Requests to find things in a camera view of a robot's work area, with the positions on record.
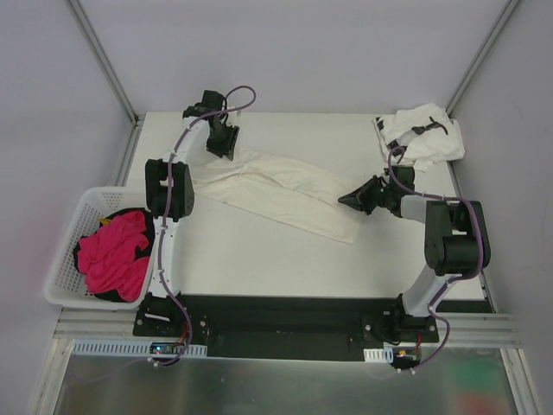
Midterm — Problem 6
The cream white t shirt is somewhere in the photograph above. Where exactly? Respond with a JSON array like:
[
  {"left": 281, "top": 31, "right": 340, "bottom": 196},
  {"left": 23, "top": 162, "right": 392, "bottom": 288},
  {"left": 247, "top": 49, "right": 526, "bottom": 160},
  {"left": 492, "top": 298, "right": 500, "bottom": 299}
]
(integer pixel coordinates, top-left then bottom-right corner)
[{"left": 191, "top": 149, "right": 360, "bottom": 245}]

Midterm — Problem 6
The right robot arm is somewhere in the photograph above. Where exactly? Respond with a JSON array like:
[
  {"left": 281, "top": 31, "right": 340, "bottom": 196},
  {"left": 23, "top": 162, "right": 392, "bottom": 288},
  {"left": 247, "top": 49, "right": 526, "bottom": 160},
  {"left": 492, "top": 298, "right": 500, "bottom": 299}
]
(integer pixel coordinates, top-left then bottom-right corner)
[{"left": 338, "top": 165, "right": 491, "bottom": 345}]

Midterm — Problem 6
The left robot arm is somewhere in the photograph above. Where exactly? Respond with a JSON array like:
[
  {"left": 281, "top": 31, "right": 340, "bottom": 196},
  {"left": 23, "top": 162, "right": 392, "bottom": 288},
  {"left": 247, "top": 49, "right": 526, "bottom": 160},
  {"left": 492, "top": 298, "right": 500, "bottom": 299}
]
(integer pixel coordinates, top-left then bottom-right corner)
[{"left": 144, "top": 90, "right": 242, "bottom": 336}]

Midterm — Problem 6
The white black printed t shirt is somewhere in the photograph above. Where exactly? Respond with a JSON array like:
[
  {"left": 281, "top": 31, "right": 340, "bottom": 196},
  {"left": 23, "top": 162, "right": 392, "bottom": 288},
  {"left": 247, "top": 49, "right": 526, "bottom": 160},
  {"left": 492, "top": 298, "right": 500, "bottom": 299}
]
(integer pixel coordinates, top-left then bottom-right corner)
[{"left": 373, "top": 103, "right": 465, "bottom": 172}]

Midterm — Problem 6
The pink red t shirt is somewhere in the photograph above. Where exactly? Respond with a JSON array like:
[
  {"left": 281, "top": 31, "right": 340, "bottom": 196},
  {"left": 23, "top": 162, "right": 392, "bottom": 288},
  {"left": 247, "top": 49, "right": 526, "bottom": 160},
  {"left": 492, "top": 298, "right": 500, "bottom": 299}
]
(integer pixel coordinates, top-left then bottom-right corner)
[{"left": 76, "top": 210, "right": 152, "bottom": 304}]

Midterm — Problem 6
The white plastic laundry basket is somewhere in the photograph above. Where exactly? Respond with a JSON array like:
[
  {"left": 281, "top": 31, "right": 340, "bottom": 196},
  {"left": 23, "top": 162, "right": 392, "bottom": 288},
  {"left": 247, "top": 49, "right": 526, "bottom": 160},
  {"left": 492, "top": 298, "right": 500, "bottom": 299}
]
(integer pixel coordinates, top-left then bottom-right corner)
[{"left": 44, "top": 187, "right": 154, "bottom": 310}]

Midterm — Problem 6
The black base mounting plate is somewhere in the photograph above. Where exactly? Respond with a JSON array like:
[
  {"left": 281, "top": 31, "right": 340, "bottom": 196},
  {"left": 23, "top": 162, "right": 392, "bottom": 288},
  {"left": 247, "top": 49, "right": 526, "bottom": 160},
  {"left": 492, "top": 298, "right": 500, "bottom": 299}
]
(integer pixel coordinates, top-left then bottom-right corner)
[{"left": 132, "top": 294, "right": 439, "bottom": 361}]

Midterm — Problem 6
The right white cable duct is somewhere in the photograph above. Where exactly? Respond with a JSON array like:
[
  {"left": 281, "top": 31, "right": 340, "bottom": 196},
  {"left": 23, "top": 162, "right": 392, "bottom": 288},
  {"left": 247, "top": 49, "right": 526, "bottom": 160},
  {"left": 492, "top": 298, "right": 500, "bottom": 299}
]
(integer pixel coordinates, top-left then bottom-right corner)
[{"left": 363, "top": 347, "right": 394, "bottom": 364}]

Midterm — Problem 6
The white cable duct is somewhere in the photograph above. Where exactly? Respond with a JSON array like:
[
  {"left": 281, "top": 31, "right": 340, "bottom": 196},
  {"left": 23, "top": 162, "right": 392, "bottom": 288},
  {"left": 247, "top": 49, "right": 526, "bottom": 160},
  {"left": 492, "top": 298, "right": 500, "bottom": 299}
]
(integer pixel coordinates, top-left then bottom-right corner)
[
  {"left": 73, "top": 339, "right": 207, "bottom": 358},
  {"left": 363, "top": 347, "right": 394, "bottom": 364}
]

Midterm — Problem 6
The right aluminium frame post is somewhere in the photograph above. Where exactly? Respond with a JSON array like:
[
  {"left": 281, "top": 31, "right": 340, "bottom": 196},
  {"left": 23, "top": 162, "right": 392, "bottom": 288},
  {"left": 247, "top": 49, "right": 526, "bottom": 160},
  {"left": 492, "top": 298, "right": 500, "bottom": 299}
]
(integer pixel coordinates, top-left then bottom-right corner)
[{"left": 446, "top": 0, "right": 524, "bottom": 118}]

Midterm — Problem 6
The aluminium frame post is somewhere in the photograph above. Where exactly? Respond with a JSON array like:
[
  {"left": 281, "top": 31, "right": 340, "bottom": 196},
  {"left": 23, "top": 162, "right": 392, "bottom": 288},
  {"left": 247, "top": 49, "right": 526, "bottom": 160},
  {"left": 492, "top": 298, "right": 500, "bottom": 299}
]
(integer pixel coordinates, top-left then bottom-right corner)
[
  {"left": 446, "top": 0, "right": 524, "bottom": 118},
  {"left": 65, "top": 0, "right": 139, "bottom": 127}
]

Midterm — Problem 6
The left aluminium frame post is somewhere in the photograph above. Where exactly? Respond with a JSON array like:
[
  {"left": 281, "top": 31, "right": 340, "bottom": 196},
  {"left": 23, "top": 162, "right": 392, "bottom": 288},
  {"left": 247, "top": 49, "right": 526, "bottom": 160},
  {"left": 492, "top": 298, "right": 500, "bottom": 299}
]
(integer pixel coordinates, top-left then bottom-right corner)
[{"left": 65, "top": 0, "right": 139, "bottom": 127}]

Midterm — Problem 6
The left white cable duct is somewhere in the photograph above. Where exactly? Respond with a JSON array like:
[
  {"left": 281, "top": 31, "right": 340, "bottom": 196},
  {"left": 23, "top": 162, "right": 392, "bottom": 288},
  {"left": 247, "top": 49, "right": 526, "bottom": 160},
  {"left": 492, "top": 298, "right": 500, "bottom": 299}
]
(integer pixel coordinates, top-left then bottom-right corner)
[{"left": 73, "top": 339, "right": 207, "bottom": 358}]

